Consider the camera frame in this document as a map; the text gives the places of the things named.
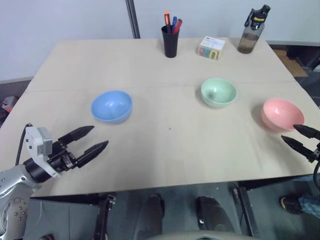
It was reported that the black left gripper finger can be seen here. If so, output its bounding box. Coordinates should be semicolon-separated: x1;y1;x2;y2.
74;140;110;169
57;125;95;149

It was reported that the red and grey tool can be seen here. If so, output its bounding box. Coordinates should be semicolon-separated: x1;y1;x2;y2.
1;95;18;112

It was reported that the dark clear water bottle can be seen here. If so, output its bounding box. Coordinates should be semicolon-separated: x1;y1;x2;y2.
237;4;272;54

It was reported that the red marker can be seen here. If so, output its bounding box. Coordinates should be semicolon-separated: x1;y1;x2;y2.
173;18;183;34

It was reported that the black pen cup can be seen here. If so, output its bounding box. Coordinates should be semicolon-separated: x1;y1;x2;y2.
161;24;180;59

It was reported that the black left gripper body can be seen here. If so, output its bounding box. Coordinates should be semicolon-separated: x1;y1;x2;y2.
47;139;80;173

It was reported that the pink bowl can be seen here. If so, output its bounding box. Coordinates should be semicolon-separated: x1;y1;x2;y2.
260;97;306;132

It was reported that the small colourful card box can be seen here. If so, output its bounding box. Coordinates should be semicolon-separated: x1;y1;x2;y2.
196;35;227;61

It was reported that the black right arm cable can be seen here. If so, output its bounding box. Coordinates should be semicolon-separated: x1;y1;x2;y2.
312;159;320;192

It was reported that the black metal pole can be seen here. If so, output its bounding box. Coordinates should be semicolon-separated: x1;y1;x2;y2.
124;0;141;40

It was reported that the orange capped marker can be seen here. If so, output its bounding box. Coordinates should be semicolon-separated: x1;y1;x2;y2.
163;11;172;34

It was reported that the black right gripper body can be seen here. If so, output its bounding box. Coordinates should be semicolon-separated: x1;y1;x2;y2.
309;142;320;164

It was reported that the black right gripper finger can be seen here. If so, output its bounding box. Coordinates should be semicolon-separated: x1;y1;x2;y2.
280;135;316;161
292;124;320;140

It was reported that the blue bowl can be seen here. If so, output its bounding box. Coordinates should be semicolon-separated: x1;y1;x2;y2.
90;89;133;124

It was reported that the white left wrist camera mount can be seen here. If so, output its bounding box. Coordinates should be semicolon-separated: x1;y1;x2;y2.
24;126;62;179

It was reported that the green bowl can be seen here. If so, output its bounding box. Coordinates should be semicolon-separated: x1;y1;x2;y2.
200;77;238;109

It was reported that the person's shoe and jeans leg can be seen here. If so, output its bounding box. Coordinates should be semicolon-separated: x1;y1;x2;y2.
279;174;320;221

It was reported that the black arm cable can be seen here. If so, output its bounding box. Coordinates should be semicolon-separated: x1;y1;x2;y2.
312;159;320;192
15;123;33;166

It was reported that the black table leg frame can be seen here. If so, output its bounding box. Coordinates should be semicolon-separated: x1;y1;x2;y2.
92;193;117;240
231;181;261;237

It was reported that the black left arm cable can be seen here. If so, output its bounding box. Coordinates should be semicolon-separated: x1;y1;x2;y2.
15;123;33;166

